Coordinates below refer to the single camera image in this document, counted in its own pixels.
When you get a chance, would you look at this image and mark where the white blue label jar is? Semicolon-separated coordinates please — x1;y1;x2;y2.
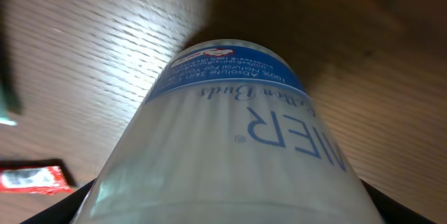
74;40;383;223

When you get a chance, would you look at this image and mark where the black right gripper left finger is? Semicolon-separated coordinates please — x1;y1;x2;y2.
20;179;95;224

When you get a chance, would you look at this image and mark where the mint green wipes pack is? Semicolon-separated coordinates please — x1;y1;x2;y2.
0;88;17;126

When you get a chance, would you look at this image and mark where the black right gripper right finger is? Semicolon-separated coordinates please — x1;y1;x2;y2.
361;180;435;224

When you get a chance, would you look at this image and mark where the red snack bar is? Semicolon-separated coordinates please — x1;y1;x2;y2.
1;166;73;195

